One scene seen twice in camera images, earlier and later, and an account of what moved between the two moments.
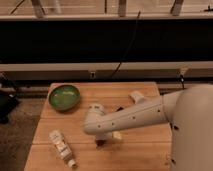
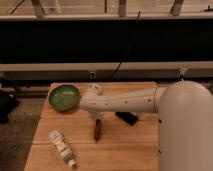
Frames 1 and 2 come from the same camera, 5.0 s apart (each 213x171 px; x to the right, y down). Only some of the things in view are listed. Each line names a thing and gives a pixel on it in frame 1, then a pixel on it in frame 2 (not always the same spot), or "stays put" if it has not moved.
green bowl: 64,97 stays put
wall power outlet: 92,75 stays put
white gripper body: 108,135 → 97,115
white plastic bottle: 63,148 stays put
